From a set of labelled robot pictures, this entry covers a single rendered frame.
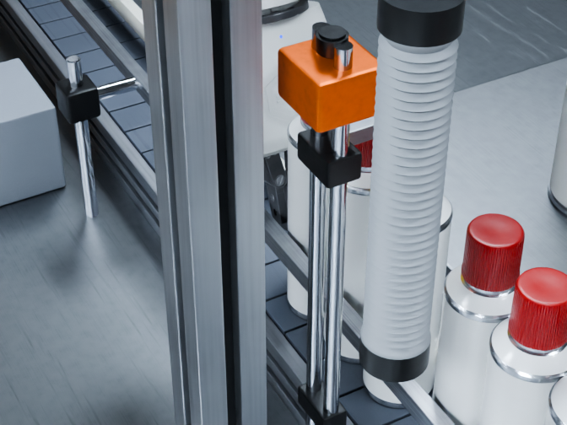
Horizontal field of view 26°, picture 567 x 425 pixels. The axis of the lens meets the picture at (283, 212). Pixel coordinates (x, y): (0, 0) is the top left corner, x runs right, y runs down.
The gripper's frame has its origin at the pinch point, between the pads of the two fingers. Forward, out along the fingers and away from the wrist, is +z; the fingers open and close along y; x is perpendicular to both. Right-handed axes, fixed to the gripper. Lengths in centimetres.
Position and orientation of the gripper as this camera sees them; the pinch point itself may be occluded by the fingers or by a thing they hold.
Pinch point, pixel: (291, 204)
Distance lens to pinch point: 95.0
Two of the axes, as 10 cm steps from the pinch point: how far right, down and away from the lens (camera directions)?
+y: 8.8, -3.0, 3.8
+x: -4.5, -2.4, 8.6
